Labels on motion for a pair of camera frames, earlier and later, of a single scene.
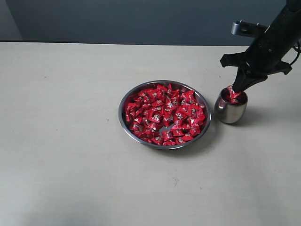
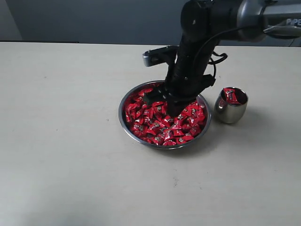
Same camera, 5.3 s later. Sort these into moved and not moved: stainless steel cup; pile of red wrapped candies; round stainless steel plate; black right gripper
Moved: black right gripper
Not moved: round stainless steel plate; pile of red wrapped candies; stainless steel cup
